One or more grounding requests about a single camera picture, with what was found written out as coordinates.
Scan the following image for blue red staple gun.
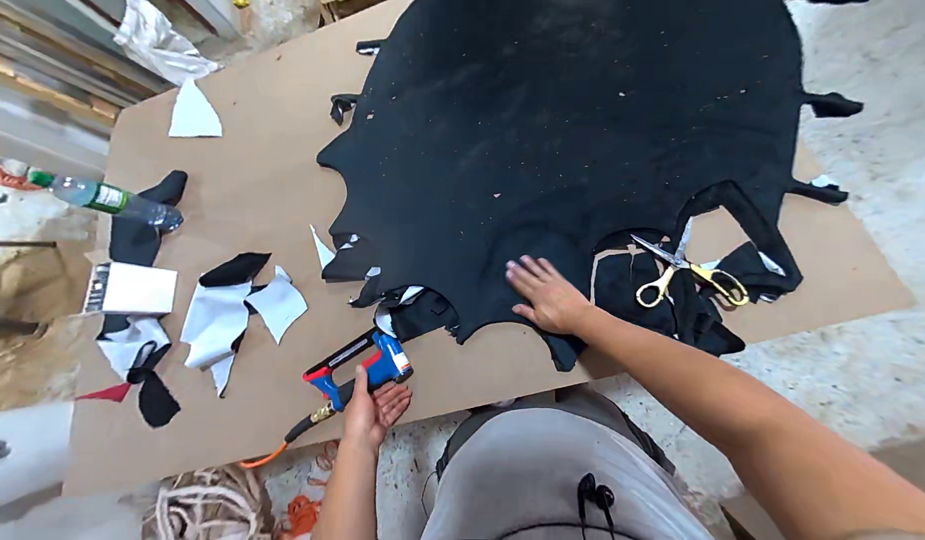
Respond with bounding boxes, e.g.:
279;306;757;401
303;327;414;413

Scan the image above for brown cardboard sheet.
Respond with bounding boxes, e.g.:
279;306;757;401
62;0;915;498

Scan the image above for person's left forearm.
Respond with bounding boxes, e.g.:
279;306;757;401
312;436;381;540

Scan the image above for pile of black fabric scraps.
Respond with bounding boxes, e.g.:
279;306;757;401
591;180;804;357

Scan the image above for black earphones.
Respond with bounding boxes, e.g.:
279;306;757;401
577;472;617;540

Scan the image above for large black fabric cover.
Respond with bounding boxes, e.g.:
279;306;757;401
317;0;864;373

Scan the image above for yellow-handled scissors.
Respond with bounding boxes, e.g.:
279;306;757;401
631;234;750;309

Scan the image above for person's left hand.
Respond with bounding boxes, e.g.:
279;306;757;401
344;365;413;451

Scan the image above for plastic bottle with green cap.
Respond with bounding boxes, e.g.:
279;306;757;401
28;168;185;232

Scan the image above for long black fabric scrap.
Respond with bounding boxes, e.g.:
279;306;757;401
101;169;189;334

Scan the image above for crumpled white black fabric scrap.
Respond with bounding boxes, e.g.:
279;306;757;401
96;315;172;384

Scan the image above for black white folded scrap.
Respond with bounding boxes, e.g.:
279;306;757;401
374;285;460;344

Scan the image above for white sheet-like panel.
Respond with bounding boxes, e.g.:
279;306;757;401
0;400;75;520

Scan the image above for stack of wooden boards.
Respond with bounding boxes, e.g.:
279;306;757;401
0;0;177;130

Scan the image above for pinkish net bundle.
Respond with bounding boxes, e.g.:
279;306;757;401
0;153;49;192

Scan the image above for person's body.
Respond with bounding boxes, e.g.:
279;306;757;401
419;386;714;540

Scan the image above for white triangular fabric scrap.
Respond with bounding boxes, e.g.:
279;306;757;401
169;78;224;139

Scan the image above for bag of beige rope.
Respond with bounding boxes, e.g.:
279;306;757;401
141;465;274;540

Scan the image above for small white box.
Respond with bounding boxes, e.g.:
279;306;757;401
83;261;179;315

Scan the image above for orange air hose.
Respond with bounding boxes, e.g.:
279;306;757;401
239;405;336;470

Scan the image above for black oval fabric scrap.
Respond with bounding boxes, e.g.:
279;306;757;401
138;371;182;429

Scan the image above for red triangular fabric scrap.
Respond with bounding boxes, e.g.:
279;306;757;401
77;382;132;404

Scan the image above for large white fabric scrap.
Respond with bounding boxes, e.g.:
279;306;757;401
180;280;253;399

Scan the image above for tangled orange string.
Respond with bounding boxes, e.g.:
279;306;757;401
275;441;342;540

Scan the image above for white four-cornered fabric scrap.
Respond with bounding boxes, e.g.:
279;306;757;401
245;264;309;346

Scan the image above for narrow white fabric scrap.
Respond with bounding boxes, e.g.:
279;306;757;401
310;225;336;271

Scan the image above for crumpled silvery plastic bag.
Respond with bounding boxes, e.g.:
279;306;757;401
114;0;222;87

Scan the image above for person's right hand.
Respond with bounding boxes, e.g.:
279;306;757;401
505;255;596;336

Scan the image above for person's right forearm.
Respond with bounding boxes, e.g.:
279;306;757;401
575;304;925;540

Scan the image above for dark pointed fabric scrap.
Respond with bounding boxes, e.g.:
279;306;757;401
199;252;272;289

